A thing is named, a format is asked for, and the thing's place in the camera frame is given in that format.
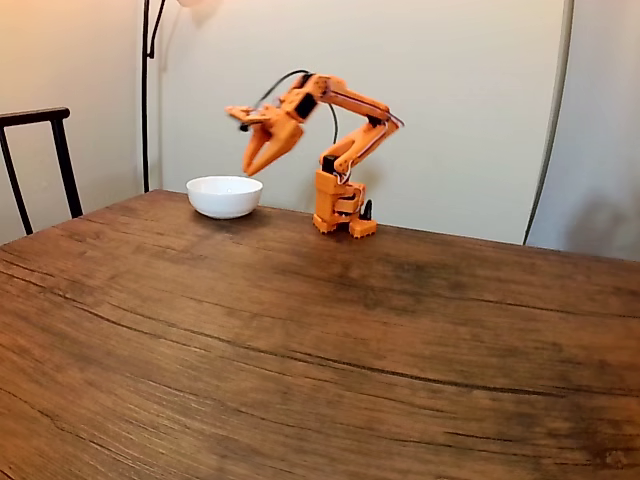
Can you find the white bowl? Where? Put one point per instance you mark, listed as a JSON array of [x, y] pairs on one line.
[[225, 197]]

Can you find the black table clamp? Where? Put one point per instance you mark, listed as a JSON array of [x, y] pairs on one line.
[[369, 210]]

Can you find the black floor lamp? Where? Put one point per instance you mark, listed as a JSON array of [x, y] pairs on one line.
[[145, 100]]

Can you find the black chair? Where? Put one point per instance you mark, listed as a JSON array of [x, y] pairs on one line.
[[61, 150]]

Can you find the orange camera mount plate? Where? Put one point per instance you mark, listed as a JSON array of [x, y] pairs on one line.
[[245, 111]]

